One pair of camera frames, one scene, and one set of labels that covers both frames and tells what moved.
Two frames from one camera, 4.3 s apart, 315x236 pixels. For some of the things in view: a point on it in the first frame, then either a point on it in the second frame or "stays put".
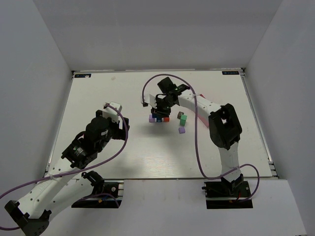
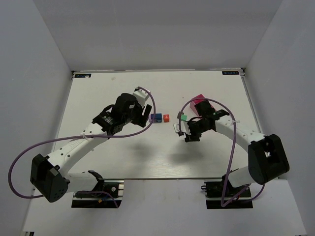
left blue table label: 83,75 stays put
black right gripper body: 160,110 -> 191,129
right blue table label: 225,73 stays put
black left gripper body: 122,128 -> 141,115
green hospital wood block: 183,119 stays put
